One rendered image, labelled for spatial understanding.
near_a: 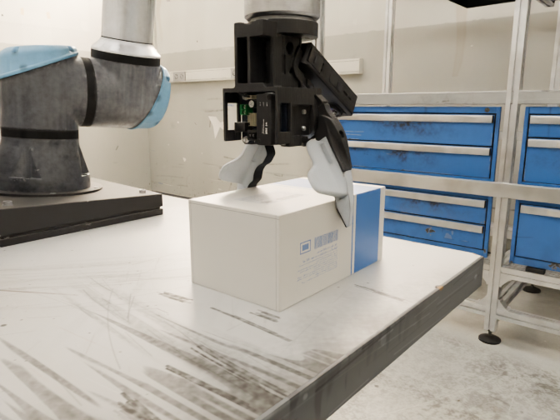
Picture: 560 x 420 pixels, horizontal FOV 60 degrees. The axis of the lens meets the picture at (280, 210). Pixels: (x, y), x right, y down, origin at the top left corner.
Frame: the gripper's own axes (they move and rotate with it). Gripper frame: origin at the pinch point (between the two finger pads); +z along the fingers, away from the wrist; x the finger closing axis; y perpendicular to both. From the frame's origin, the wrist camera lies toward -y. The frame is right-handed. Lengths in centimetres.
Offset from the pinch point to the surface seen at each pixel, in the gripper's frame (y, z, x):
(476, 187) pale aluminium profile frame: -138, 17, -21
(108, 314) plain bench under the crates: 19.9, 6.2, -5.7
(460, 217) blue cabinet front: -143, 30, -28
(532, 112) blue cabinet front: -142, -10, -6
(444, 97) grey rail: -141, -15, -36
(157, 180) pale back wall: -233, 56, -335
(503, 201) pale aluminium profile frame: -140, 21, -12
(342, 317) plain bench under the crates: 7.4, 6.2, 11.1
